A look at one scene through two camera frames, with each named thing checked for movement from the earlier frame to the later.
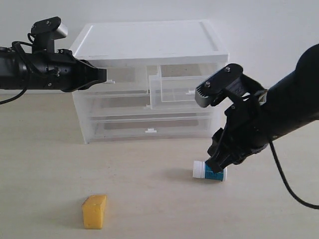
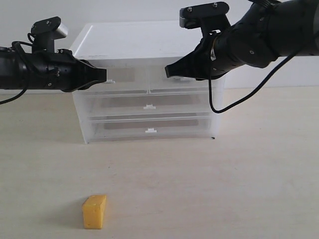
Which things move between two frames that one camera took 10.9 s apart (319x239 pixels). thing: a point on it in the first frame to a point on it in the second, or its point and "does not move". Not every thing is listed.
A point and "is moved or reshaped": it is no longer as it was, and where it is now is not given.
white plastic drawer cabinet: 153,69 does not move
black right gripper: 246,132 to 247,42
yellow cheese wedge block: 93,209 does not move
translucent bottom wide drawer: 151,127 does not move
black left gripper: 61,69 does not move
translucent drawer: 172,91 is moved or reshaped
